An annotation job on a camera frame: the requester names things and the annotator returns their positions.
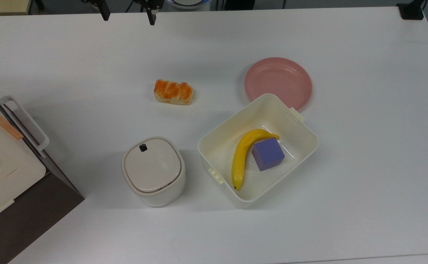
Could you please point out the yellow toy banana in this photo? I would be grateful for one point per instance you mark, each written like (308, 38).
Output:
(240, 157)

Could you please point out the cream plastic storage bin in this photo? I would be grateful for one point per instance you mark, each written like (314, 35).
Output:
(298, 146)

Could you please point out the small white lidded trash can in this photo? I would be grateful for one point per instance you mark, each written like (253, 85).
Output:
(153, 172)

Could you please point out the black corner table clamp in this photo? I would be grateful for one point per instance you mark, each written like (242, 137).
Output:
(412, 10)

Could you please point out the purple cube block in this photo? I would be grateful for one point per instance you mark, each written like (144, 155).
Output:
(268, 154)

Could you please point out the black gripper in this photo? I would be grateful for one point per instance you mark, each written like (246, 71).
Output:
(151, 3)

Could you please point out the light wooden desk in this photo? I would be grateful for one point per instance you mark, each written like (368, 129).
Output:
(3, 5)

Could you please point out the toy bread with orange glaze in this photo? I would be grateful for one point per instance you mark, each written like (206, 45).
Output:
(173, 92)

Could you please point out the pink plastic plate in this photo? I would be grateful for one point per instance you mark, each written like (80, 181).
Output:
(278, 80)

